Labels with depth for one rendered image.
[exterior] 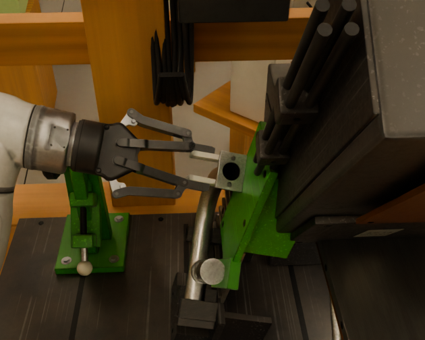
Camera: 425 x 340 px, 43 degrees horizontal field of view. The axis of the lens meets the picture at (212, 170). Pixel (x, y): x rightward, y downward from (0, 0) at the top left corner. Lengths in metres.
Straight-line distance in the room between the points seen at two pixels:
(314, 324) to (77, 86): 2.76
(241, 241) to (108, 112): 0.44
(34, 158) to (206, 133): 2.26
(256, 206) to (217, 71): 2.90
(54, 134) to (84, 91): 2.70
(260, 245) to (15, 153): 0.36
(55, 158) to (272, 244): 0.32
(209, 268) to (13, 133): 0.33
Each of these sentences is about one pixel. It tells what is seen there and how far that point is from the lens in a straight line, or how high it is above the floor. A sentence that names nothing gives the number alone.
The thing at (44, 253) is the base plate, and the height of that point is 0.90.
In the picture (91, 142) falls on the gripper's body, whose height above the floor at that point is 1.27.
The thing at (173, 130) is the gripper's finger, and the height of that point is 1.25.
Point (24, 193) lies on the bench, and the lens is 1.31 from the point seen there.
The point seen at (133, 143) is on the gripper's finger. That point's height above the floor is 1.25.
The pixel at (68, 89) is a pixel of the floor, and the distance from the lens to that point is 3.49.
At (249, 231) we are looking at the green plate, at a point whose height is 1.17.
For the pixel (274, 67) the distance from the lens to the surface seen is 0.97.
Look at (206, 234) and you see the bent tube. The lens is 0.90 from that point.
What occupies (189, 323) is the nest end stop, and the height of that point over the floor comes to 0.97.
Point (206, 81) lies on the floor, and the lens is 3.46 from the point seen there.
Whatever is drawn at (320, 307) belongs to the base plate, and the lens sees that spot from 1.01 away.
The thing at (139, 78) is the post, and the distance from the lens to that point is 1.02.
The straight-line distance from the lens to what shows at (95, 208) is 1.02.
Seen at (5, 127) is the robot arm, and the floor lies 1.30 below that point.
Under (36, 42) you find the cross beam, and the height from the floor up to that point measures 1.24.
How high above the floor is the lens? 1.69
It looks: 39 degrees down
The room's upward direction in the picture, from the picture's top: straight up
